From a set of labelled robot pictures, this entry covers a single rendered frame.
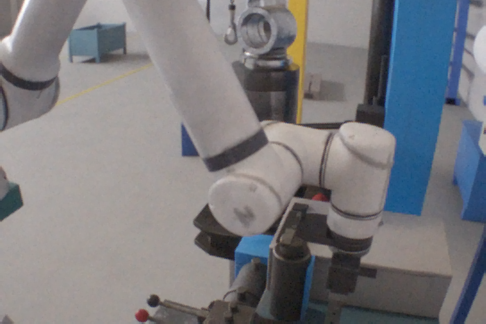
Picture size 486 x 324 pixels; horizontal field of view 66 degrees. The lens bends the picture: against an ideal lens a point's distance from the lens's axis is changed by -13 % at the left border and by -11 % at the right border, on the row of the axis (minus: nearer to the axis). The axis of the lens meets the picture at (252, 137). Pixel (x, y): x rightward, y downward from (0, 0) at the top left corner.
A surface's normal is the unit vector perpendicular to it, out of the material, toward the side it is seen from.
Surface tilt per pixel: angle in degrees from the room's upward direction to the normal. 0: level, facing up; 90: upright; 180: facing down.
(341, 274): 90
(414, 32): 90
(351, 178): 90
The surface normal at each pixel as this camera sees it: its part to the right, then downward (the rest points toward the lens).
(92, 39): -0.25, 0.35
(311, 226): 0.04, -0.93
